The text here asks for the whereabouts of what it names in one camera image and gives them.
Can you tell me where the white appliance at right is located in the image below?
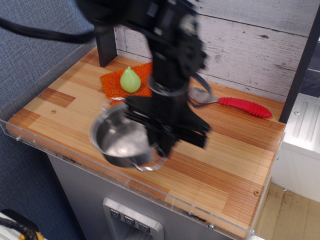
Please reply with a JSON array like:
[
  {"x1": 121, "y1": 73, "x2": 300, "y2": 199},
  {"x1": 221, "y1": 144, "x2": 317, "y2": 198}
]
[{"x1": 270, "y1": 93, "x2": 320, "y2": 202}]

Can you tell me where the clear acrylic table guard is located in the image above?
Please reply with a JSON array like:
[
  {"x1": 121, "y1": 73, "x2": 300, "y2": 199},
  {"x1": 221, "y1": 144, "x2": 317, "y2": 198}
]
[{"x1": 0, "y1": 37, "x2": 285, "y2": 239}]

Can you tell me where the spoon with red handle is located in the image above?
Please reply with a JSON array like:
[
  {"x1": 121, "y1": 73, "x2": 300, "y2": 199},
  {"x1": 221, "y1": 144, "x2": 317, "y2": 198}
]
[{"x1": 189, "y1": 87, "x2": 273, "y2": 119}]

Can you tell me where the green plastic pear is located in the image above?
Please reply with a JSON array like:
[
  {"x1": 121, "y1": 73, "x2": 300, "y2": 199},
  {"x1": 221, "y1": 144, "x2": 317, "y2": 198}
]
[{"x1": 120, "y1": 66, "x2": 141, "y2": 93}]

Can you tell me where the dark left vertical post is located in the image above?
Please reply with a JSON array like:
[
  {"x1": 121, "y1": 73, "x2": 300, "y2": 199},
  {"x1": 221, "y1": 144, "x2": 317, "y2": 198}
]
[{"x1": 94, "y1": 25, "x2": 118, "y2": 68}]

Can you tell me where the dark vertical post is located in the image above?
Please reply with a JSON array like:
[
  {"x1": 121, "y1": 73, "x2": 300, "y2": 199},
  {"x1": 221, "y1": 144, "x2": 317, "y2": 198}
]
[
  {"x1": 278, "y1": 7, "x2": 320, "y2": 124},
  {"x1": 94, "y1": 25, "x2": 118, "y2": 68}
]

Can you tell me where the orange knitted cloth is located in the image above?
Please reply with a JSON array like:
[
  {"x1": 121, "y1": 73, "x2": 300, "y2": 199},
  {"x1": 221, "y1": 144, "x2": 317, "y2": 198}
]
[{"x1": 100, "y1": 62, "x2": 153, "y2": 99}]

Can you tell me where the black sleeved cable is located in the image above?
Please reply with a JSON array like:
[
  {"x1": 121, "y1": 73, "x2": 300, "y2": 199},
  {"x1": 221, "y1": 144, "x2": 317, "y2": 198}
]
[{"x1": 0, "y1": 17, "x2": 96, "y2": 45}]

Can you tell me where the yellow object bottom left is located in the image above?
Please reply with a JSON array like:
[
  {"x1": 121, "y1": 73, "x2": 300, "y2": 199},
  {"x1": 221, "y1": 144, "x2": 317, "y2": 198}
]
[{"x1": 18, "y1": 229, "x2": 44, "y2": 240}]

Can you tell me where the silver pot with handles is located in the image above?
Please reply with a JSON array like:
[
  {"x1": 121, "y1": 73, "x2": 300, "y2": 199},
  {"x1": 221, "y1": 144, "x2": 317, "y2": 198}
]
[{"x1": 89, "y1": 97, "x2": 167, "y2": 172}]

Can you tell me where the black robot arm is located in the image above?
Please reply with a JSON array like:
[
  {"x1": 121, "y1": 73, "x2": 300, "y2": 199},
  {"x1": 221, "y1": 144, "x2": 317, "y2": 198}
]
[{"x1": 77, "y1": 0, "x2": 210, "y2": 157}]

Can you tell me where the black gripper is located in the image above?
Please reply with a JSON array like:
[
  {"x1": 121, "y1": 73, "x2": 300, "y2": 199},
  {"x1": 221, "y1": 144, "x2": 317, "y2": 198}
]
[{"x1": 124, "y1": 89, "x2": 212, "y2": 158}]

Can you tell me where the dark right vertical post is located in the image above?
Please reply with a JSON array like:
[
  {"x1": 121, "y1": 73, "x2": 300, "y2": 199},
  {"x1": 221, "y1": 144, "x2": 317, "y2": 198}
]
[{"x1": 278, "y1": 7, "x2": 320, "y2": 124}]

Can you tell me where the grey cabinet with buttons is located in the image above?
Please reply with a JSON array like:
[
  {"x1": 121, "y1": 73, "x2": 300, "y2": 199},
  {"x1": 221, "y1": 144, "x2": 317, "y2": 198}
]
[{"x1": 48, "y1": 155, "x2": 228, "y2": 240}]

